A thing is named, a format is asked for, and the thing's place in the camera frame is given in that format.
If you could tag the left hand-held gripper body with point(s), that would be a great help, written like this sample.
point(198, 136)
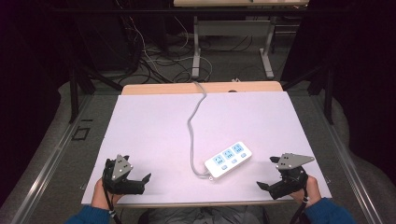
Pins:
point(120, 169)

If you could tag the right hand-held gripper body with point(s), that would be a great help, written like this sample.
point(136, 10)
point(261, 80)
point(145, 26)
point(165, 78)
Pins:
point(291, 179)

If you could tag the person's right hand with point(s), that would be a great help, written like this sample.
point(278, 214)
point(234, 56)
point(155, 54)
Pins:
point(311, 193)

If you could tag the person's left hand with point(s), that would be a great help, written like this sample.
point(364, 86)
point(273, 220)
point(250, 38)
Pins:
point(101, 197)

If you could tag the white power strip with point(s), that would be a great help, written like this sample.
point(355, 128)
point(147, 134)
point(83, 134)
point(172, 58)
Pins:
point(228, 160)

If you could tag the white table cover sheet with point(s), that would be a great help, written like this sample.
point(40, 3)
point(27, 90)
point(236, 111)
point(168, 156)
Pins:
point(155, 130)

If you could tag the person's lap grey pants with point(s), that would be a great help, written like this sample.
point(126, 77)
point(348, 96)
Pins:
point(202, 215)

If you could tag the black metal stand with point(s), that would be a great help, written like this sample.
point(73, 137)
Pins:
point(74, 93)
point(327, 93)

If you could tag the dark curtain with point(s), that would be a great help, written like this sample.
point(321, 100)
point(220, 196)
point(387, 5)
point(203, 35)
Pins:
point(28, 93)
point(364, 77)

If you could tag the metal floor rail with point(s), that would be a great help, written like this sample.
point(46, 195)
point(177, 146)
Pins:
point(351, 168)
point(46, 168)

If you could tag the white metal frame desk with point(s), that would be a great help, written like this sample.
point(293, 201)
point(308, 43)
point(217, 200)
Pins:
point(233, 28)

